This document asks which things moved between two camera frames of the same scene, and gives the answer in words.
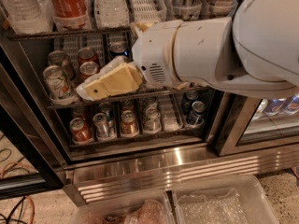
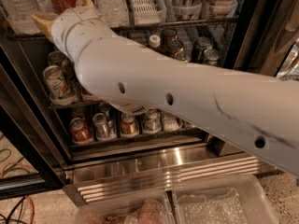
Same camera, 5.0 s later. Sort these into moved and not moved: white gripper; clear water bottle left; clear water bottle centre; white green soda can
Moved: white gripper
Not moved: clear water bottle left; clear water bottle centre; white green soda can
